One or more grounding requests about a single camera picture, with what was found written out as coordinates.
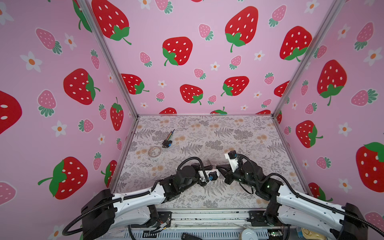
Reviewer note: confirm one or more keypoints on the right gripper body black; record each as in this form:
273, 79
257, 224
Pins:
238, 175

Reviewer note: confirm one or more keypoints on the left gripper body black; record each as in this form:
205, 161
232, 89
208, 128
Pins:
195, 178

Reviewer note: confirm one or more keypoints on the grey perforated metal ring disc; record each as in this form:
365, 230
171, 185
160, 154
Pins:
154, 152

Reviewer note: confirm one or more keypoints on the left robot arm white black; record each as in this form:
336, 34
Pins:
107, 210

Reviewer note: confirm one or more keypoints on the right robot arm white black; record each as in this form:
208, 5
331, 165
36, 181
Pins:
334, 221

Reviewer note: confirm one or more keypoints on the black device at front edge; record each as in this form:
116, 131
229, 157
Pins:
186, 236

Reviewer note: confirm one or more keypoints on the white round puck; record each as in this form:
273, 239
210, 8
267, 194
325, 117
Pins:
248, 234

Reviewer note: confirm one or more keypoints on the green circuit board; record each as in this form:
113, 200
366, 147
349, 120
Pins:
275, 235

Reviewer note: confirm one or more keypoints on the gold computer mouse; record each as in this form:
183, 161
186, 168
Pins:
306, 234

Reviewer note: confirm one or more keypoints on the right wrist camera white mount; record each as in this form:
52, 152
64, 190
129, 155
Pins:
234, 160

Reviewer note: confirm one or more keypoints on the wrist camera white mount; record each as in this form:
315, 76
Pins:
209, 175
234, 160

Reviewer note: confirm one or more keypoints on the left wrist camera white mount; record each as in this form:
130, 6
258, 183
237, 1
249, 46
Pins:
209, 175

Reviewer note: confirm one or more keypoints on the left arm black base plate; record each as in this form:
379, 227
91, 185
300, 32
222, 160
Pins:
160, 219

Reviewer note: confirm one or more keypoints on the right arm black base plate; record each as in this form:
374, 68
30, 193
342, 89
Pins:
262, 219

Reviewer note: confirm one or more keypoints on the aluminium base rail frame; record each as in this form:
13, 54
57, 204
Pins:
208, 225

